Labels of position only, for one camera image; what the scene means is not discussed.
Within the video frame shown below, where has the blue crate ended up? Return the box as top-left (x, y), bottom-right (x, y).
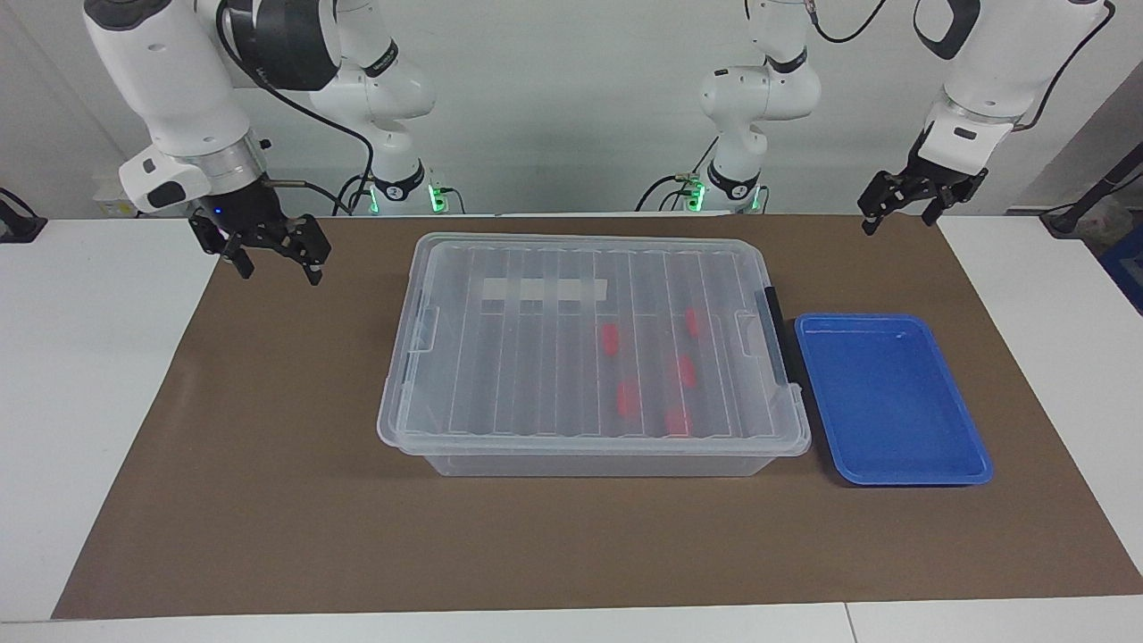
top-left (1100, 223), bottom-right (1143, 315)

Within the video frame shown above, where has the black stand leg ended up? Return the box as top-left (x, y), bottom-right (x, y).
top-left (1040, 143), bottom-right (1143, 238)

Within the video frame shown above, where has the blue plastic tray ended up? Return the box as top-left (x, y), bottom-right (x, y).
top-left (794, 313), bottom-right (995, 487)

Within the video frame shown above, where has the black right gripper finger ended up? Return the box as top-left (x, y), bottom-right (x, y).
top-left (221, 234), bottom-right (254, 280)
top-left (295, 215), bottom-right (332, 287)

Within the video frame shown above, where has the clear plastic storage box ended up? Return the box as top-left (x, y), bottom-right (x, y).
top-left (380, 234), bottom-right (812, 477)

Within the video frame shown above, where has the black base cable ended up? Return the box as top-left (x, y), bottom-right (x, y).
top-left (636, 134), bottom-right (722, 213)
top-left (332, 172), bottom-right (380, 217)

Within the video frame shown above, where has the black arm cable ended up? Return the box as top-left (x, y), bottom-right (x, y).
top-left (214, 0), bottom-right (376, 217)
top-left (1014, 0), bottom-right (1117, 133)

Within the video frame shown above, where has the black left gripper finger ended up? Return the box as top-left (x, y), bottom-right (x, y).
top-left (922, 192), bottom-right (970, 227)
top-left (858, 171), bottom-right (905, 237)

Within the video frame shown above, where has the brown table mat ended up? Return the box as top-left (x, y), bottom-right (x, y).
top-left (52, 214), bottom-right (1143, 620)

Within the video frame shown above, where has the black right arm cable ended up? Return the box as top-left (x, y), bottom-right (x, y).
top-left (214, 0), bottom-right (376, 217)

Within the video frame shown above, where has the black clamp mount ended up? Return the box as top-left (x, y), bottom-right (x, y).
top-left (0, 188), bottom-right (47, 244)

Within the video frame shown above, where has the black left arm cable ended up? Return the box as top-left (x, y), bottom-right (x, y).
top-left (1014, 0), bottom-right (1117, 133)

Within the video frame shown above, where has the black looped cable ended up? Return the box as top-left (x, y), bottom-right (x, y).
top-left (804, 0), bottom-right (894, 44)

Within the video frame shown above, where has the clear ribbed plastic lid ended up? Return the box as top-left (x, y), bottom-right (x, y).
top-left (377, 232), bottom-right (812, 458)

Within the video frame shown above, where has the black box latch handle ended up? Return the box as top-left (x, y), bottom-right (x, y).
top-left (759, 286), bottom-right (805, 389)

